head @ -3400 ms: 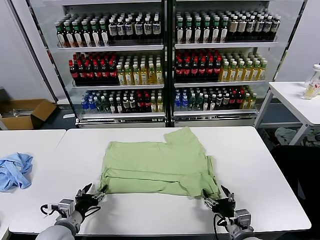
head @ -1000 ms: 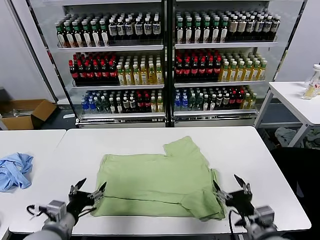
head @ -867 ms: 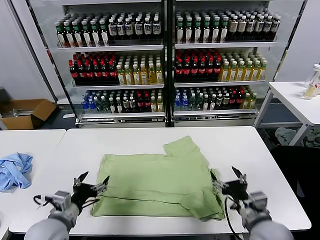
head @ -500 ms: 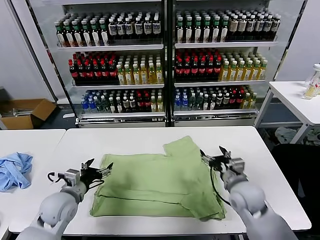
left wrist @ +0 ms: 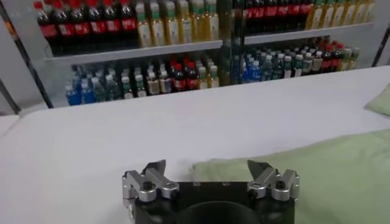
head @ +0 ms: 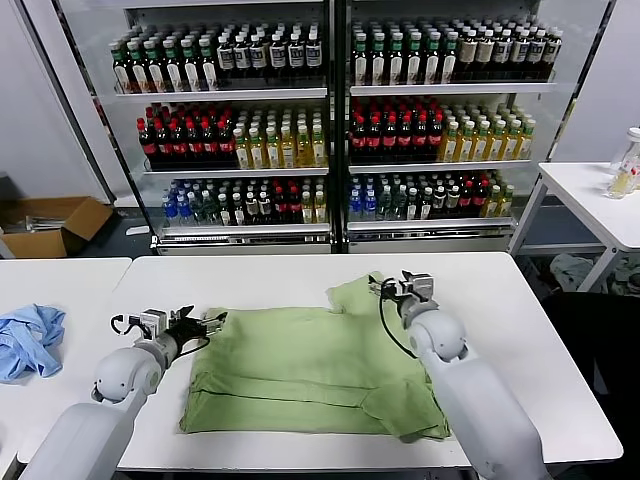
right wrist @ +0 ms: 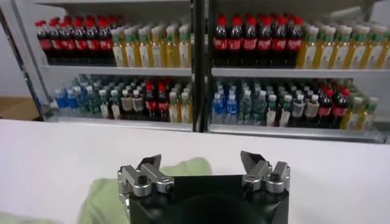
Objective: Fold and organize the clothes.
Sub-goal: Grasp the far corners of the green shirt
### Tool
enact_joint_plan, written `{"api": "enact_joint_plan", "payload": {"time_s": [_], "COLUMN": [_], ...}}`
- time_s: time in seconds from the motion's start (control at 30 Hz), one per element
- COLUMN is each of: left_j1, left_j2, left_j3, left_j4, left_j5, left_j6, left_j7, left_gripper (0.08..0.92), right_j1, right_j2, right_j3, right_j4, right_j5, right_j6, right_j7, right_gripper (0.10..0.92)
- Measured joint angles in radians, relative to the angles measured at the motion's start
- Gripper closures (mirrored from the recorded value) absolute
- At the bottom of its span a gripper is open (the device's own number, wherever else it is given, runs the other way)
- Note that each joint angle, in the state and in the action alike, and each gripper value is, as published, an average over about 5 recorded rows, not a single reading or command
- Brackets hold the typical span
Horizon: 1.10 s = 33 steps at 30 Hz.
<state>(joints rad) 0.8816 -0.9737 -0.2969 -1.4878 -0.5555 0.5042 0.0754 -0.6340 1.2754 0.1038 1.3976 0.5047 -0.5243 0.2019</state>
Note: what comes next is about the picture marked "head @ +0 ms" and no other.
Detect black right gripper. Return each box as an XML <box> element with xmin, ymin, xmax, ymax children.
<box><xmin>368</xmin><ymin>276</ymin><xmax>408</xmax><ymax>304</ymax></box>

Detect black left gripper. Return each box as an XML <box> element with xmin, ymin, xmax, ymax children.
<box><xmin>166</xmin><ymin>305</ymin><xmax>230</xmax><ymax>354</ymax></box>

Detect light green t-shirt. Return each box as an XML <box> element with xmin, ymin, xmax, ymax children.
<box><xmin>178</xmin><ymin>271</ymin><xmax>451</xmax><ymax>445</ymax></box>

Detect person in black clothes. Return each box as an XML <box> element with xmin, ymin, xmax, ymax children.
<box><xmin>541</xmin><ymin>291</ymin><xmax>640</xmax><ymax>404</ymax></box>

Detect open cardboard box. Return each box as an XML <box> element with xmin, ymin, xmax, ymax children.
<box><xmin>0</xmin><ymin>196</ymin><xmax>115</xmax><ymax>259</ymax></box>

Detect crumpled light blue shirt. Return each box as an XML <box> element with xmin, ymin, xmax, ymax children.
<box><xmin>0</xmin><ymin>302</ymin><xmax>67</xmax><ymax>385</ymax></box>

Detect grey cloth pile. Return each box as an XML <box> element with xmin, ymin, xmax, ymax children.
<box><xmin>549</xmin><ymin>253</ymin><xmax>599</xmax><ymax>292</ymax></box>

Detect metal parts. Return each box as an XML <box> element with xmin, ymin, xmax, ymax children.
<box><xmin>18</xmin><ymin>214</ymin><xmax>65</xmax><ymax>233</ymax></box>

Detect right drinks shelf cabinet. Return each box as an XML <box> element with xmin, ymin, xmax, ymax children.
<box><xmin>339</xmin><ymin>0</ymin><xmax>618</xmax><ymax>256</ymax></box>

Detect drinks shelf cabinet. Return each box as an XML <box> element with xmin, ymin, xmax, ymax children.
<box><xmin>339</xmin><ymin>0</ymin><xmax>618</xmax><ymax>256</ymax></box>
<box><xmin>48</xmin><ymin>0</ymin><xmax>343</xmax><ymax>257</ymax></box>

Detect white side table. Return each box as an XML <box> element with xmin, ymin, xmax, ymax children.
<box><xmin>507</xmin><ymin>162</ymin><xmax>640</xmax><ymax>294</ymax></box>

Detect left drinks shelf cabinet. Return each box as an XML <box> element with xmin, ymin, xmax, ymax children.
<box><xmin>48</xmin><ymin>0</ymin><xmax>343</xmax><ymax>257</ymax></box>

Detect dark green cloth pile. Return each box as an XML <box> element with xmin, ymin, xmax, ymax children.
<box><xmin>612</xmin><ymin>259</ymin><xmax>640</xmax><ymax>296</ymax></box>

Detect clear bottle yellow content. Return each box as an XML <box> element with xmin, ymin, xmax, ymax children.
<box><xmin>606</xmin><ymin>149</ymin><xmax>632</xmax><ymax>200</ymax></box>

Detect clear bottle white cap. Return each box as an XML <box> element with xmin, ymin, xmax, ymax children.
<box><xmin>619</xmin><ymin>127</ymin><xmax>640</xmax><ymax>194</ymax></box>

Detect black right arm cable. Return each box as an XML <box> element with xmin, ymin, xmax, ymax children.
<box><xmin>377</xmin><ymin>279</ymin><xmax>419</xmax><ymax>360</ymax></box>

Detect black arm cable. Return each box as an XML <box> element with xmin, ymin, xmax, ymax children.
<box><xmin>109</xmin><ymin>312</ymin><xmax>151</xmax><ymax>339</ymax></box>
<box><xmin>377</xmin><ymin>279</ymin><xmax>419</xmax><ymax>360</ymax></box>

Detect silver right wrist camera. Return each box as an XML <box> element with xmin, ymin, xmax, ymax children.
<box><xmin>399</xmin><ymin>269</ymin><xmax>435</xmax><ymax>301</ymax></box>

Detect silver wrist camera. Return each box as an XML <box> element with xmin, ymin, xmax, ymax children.
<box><xmin>141</xmin><ymin>309</ymin><xmax>169</xmax><ymax>337</ymax></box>
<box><xmin>399</xmin><ymin>269</ymin><xmax>435</xmax><ymax>301</ymax></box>

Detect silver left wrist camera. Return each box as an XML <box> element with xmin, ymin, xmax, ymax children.
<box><xmin>141</xmin><ymin>309</ymin><xmax>169</xmax><ymax>337</ymax></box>

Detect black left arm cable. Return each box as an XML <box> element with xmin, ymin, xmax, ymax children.
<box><xmin>109</xmin><ymin>312</ymin><xmax>151</xmax><ymax>339</ymax></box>

